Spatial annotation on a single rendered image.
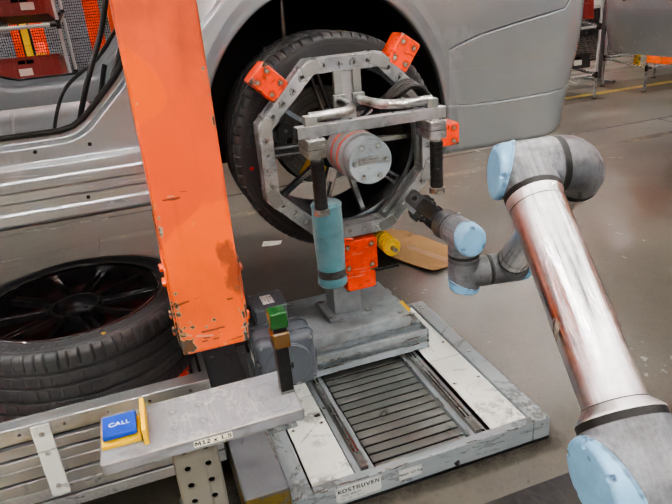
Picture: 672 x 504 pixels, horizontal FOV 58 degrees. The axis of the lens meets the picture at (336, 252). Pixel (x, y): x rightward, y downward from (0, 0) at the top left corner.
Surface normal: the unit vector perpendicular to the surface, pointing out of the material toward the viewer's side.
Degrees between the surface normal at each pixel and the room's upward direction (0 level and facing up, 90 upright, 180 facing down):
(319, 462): 0
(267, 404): 0
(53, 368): 90
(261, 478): 0
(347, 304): 90
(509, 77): 90
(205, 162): 90
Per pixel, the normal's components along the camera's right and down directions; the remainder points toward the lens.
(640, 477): 0.03, -0.41
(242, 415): -0.08, -0.91
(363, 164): 0.33, 0.35
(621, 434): -0.49, -0.34
